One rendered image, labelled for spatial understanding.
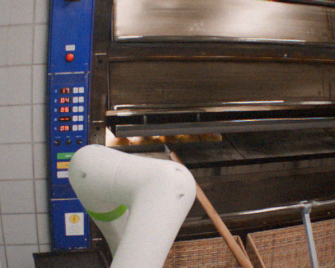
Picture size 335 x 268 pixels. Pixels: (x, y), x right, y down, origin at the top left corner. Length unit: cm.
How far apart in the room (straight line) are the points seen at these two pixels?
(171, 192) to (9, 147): 113
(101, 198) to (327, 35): 145
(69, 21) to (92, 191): 93
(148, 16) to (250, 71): 49
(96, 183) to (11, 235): 120
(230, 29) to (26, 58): 77
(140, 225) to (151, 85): 112
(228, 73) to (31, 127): 79
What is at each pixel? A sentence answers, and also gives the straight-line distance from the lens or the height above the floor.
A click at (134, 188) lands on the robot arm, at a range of 120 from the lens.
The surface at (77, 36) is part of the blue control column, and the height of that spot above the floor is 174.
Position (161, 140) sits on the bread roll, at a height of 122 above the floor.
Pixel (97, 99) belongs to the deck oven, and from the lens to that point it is 218.
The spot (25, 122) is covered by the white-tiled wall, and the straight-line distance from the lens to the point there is 217.
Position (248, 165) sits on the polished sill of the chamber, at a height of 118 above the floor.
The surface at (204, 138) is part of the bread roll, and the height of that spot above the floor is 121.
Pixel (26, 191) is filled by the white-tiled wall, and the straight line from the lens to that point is 229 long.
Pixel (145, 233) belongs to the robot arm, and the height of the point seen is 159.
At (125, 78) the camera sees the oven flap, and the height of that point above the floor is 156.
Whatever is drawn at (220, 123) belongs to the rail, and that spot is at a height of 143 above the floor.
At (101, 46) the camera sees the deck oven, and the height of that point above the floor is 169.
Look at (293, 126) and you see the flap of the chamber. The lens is 232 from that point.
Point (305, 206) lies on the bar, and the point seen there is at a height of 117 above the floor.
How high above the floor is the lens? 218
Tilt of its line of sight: 22 degrees down
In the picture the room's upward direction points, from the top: 4 degrees clockwise
